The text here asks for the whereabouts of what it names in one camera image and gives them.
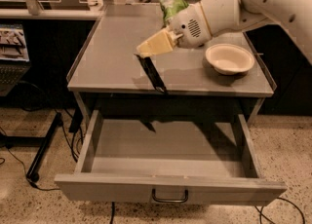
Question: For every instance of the grey cabinet table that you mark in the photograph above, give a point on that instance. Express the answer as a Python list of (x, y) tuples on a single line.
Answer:
[(108, 77)]

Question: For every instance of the laptop computer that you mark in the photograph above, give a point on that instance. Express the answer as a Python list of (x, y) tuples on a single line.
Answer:
[(14, 58)]

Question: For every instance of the white paper bowl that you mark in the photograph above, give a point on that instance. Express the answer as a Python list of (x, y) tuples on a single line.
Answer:
[(228, 59)]

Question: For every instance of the black rxbar chocolate wrapper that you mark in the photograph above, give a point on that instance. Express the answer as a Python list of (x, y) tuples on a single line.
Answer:
[(152, 73)]

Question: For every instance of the green chip bag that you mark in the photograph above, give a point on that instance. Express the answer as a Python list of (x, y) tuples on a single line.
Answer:
[(170, 8)]

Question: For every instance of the metal drawer handle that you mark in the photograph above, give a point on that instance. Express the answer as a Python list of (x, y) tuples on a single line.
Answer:
[(169, 198)]

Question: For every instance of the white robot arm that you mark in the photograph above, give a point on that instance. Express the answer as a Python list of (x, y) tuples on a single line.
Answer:
[(294, 16)]

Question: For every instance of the black desk leg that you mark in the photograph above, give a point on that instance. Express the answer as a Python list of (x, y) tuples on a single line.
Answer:
[(33, 171)]

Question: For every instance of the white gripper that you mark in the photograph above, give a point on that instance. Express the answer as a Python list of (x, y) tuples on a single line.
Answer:
[(189, 27)]

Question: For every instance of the grey open top drawer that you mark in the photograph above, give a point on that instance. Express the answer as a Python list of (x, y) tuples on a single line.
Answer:
[(123, 161)]

